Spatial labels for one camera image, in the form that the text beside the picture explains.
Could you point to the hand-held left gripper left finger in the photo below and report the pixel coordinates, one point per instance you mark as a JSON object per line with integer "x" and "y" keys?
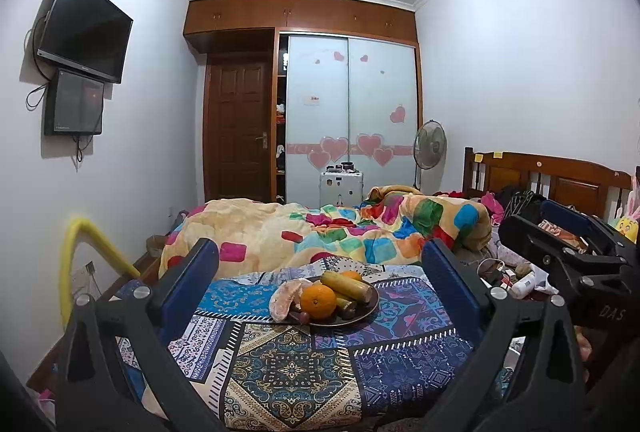
{"x": 192, "y": 282}

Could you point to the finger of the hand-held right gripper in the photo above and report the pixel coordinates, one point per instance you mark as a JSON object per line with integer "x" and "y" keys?
{"x": 525, "y": 232}
{"x": 565, "y": 214}

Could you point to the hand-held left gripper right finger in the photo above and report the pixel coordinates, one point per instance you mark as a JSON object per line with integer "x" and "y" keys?
{"x": 455, "y": 292}

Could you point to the dark brown round plate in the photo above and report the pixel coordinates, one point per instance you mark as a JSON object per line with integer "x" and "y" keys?
{"x": 369, "y": 304}

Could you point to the large orange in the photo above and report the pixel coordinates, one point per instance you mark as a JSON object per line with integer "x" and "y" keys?
{"x": 318, "y": 302}

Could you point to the wooden bed headboard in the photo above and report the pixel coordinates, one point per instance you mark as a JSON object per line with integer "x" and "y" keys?
{"x": 565, "y": 187}

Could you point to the black striped bag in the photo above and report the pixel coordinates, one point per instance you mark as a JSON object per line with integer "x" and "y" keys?
{"x": 520, "y": 202}

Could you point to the white plastic bottle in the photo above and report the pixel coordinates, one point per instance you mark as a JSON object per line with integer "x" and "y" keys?
{"x": 522, "y": 284}

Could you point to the yellow chick plush toy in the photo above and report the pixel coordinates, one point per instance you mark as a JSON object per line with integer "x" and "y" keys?
{"x": 627, "y": 227}

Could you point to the colourful patchwork blanket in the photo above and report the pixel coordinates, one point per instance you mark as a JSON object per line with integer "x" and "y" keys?
{"x": 240, "y": 232}

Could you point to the peeled pomelo segment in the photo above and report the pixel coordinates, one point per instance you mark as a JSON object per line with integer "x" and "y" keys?
{"x": 282, "y": 299}

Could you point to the medium orange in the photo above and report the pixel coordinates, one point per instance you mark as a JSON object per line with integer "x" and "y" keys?
{"x": 351, "y": 275}

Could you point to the yellow padded tube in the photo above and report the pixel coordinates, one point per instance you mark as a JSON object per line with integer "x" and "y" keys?
{"x": 67, "y": 262}

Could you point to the standing fan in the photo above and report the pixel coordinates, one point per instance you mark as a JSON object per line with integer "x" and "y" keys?
{"x": 430, "y": 145}

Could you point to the white suitcase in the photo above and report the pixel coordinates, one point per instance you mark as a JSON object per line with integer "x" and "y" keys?
{"x": 340, "y": 189}

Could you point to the brown wooden door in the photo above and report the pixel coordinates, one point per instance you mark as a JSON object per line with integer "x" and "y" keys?
{"x": 235, "y": 127}

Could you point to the wardrobe with heart stickers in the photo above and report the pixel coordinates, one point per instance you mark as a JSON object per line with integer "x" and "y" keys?
{"x": 320, "y": 77}

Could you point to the wall socket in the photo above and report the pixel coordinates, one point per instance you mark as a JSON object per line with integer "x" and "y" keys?
{"x": 85, "y": 277}

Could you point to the black wall-mounted box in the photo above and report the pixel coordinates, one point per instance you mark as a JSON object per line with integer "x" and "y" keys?
{"x": 75, "y": 102}

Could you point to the wall-mounted television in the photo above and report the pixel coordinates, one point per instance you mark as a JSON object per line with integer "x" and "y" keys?
{"x": 85, "y": 27}

